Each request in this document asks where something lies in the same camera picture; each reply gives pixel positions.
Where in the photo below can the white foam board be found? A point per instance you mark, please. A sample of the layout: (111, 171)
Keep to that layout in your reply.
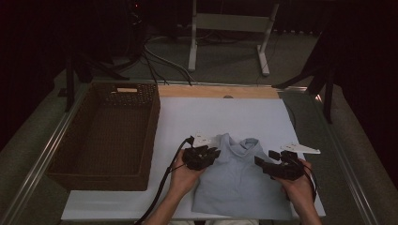
(250, 115)

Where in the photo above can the light blue tank top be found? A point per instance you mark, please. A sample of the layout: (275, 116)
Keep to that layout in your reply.
(241, 184)

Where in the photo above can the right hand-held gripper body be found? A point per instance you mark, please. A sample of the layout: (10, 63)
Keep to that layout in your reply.
(286, 168)

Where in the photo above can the white metal stand frame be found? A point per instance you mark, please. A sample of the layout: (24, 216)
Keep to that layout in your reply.
(231, 22)

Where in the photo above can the aluminium frame rail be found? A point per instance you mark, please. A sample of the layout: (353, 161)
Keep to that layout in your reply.
(219, 83)
(344, 162)
(37, 165)

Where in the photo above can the person's left hand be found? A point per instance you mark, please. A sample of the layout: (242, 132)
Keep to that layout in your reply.
(184, 181)

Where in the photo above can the wooden board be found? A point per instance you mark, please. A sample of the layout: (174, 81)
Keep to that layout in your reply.
(203, 91)

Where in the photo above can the black tripod stand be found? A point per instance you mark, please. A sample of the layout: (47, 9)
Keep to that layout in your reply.
(327, 93)
(70, 81)

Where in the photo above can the brown wicker basket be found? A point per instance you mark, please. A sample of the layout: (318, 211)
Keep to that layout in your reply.
(103, 140)

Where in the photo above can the person's right hand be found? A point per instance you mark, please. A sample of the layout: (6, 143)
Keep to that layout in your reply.
(297, 187)

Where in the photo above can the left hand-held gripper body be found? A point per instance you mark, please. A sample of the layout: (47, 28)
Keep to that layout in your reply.
(197, 157)

